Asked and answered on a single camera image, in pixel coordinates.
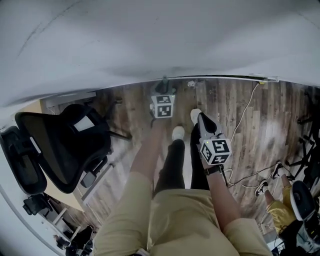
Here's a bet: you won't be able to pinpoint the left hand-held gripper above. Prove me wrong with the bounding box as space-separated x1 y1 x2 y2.
150 81 177 119

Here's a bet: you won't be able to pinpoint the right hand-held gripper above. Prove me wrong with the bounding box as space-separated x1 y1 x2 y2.
197 112 231 167

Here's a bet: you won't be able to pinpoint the green broom grey handle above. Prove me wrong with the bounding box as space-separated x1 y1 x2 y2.
161 75 176 96

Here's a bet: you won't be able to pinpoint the person's right forearm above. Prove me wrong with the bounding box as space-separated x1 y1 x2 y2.
206 166 241 232

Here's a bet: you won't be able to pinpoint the person's left forearm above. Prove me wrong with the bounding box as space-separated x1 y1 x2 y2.
129 117 165 177

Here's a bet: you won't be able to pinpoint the person's right white shoe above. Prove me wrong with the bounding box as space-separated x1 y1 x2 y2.
189 108 202 125

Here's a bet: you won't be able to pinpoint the person's black trousers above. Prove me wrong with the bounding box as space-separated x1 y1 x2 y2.
152 123 216 195

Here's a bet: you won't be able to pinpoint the black mesh office chair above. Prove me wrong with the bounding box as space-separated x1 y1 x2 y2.
284 91 320 182

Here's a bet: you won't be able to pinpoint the person's olive shirt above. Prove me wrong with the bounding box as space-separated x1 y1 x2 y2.
92 171 273 256

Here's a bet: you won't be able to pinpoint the black office chair with headrest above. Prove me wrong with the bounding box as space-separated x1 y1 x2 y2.
0 98 133 196

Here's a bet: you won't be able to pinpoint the cluttered equipment shelf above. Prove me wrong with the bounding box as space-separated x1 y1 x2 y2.
22 193 97 256

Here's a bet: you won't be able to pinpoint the long white floor cable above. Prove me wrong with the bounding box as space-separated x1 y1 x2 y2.
223 82 262 188

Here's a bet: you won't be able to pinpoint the white wall cable duct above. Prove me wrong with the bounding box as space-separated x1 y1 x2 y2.
248 73 280 83

